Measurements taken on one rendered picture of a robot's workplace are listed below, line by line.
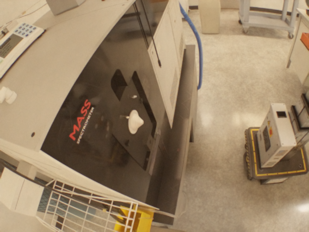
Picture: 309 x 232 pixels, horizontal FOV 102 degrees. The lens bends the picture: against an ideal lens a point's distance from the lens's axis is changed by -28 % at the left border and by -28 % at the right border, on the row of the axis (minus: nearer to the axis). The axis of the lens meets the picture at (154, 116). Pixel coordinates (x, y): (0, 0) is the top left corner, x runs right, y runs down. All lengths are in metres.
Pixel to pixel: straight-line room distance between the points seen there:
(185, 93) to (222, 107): 0.92
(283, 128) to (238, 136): 0.78
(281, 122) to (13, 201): 1.28
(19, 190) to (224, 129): 1.70
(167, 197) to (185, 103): 0.55
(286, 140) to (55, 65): 1.07
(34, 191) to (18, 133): 0.37
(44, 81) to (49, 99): 0.06
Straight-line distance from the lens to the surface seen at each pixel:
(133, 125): 0.44
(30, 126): 0.25
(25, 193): 0.60
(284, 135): 1.09
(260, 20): 3.49
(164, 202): 0.84
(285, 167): 1.51
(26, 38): 0.59
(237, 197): 1.61
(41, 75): 0.34
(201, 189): 1.59
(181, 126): 0.96
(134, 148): 0.48
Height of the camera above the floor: 1.56
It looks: 53 degrees down
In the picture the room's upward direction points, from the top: 22 degrees counter-clockwise
